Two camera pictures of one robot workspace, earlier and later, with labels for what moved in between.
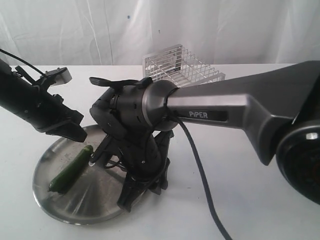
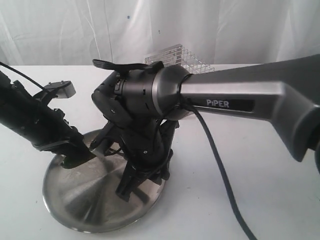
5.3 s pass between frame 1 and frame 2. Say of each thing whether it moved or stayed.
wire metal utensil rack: stayed
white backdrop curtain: stayed
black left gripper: moved
